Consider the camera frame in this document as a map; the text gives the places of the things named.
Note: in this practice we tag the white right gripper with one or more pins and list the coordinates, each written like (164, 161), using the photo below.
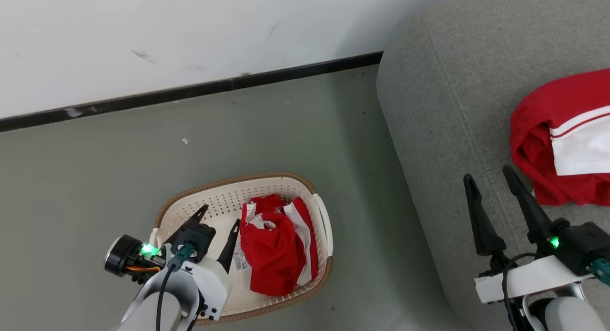
(533, 278)

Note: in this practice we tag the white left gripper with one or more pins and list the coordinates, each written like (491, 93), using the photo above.
(214, 288)

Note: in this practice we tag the red shorts with white stripe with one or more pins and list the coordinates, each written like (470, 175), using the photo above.
(271, 259)

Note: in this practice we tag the red white sports jersey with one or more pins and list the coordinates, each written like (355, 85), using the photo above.
(538, 149)

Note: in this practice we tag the grey fabric sofa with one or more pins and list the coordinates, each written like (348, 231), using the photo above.
(452, 107)

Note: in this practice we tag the cream plastic laundry basket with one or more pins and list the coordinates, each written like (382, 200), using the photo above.
(224, 202)

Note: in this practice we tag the round black gripper motor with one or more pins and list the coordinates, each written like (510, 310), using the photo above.
(119, 255)

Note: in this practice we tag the black baseboard strip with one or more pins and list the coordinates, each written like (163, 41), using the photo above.
(190, 90)

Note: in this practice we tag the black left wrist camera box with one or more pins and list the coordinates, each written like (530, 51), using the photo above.
(198, 238)

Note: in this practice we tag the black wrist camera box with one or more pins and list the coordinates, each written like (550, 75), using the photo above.
(581, 245)
(198, 238)

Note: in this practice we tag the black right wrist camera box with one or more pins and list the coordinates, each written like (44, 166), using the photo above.
(581, 245)

